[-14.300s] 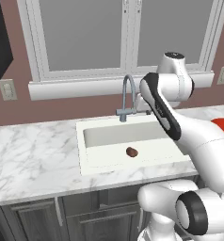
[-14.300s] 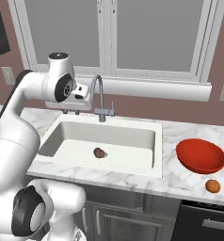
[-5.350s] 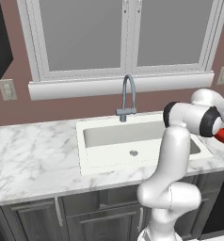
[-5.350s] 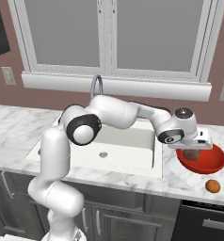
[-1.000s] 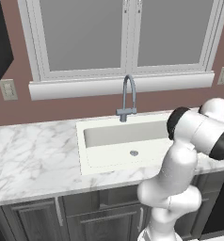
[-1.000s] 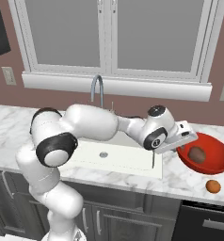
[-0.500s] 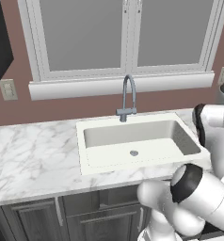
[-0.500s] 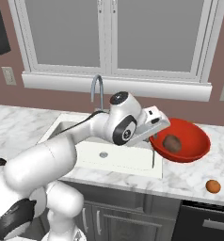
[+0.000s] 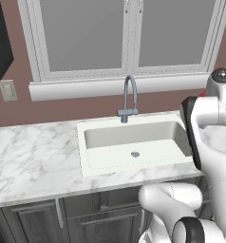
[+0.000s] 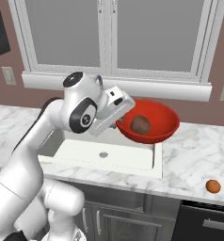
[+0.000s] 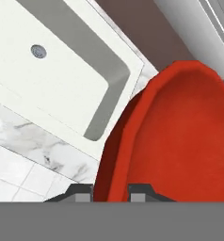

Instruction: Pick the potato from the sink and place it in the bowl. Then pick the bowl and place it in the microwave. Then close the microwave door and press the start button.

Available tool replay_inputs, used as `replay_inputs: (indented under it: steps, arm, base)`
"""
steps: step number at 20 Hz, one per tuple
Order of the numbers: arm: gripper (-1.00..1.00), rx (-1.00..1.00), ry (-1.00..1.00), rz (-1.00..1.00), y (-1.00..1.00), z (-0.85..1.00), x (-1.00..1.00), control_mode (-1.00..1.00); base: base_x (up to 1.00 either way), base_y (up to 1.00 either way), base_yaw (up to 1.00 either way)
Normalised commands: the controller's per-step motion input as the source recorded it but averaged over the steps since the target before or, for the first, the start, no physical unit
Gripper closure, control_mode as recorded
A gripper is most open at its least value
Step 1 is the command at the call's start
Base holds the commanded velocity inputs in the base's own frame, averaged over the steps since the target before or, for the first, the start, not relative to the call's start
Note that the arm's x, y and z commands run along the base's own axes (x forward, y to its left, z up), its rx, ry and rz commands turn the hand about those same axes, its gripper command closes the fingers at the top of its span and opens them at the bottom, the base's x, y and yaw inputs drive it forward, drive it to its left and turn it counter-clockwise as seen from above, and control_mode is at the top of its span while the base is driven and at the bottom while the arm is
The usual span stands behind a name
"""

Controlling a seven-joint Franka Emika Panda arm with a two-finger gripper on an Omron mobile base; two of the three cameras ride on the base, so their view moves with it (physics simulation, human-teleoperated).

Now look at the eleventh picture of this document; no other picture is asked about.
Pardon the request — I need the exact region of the white sink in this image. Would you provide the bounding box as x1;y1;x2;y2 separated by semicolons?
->
0;0;146;161

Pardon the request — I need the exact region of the red bowl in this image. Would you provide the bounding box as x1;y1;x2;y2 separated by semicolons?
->
93;59;224;203

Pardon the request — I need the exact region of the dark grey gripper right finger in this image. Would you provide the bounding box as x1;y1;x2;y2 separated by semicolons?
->
128;184;177;203

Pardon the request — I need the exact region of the white cupboard run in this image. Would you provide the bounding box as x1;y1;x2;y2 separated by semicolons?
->
152;0;224;83

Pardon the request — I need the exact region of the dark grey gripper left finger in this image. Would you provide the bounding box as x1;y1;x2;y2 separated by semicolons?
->
43;184;95;203

